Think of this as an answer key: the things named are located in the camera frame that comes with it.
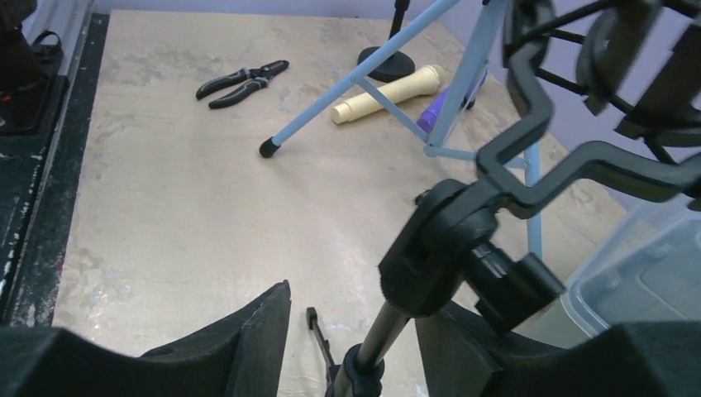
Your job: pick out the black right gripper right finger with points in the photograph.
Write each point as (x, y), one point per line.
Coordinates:
(462, 356)

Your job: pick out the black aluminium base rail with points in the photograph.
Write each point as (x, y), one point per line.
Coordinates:
(40, 173)

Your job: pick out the black pliers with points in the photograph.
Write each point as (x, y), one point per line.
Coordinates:
(246, 81)

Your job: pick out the translucent green storage box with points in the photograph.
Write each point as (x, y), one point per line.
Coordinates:
(648, 270)

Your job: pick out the purple toy microphone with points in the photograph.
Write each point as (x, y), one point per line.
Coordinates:
(429, 116)

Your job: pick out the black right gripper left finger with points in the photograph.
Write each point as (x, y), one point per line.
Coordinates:
(238, 355)

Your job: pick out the light blue music stand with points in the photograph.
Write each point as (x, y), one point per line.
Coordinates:
(377, 66)

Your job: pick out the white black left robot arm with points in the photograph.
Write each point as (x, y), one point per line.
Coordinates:
(31, 88)

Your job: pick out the black tripod microphone stand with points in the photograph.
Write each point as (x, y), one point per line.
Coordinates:
(641, 57)

